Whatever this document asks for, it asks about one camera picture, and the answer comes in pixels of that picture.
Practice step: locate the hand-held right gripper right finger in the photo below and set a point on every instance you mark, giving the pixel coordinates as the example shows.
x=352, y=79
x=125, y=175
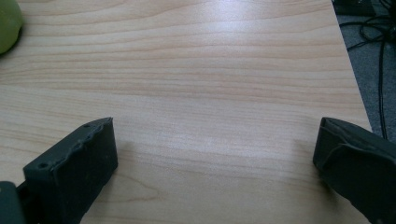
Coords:
x=358, y=165

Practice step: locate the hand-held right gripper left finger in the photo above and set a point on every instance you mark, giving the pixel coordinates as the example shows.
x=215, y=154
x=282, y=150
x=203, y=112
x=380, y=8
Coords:
x=74, y=174

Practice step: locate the black device on floor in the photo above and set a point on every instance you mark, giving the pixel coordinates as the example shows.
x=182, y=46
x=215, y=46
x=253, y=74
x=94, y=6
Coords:
x=353, y=6

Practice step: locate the green round object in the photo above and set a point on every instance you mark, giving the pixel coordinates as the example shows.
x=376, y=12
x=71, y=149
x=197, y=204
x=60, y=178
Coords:
x=7, y=25

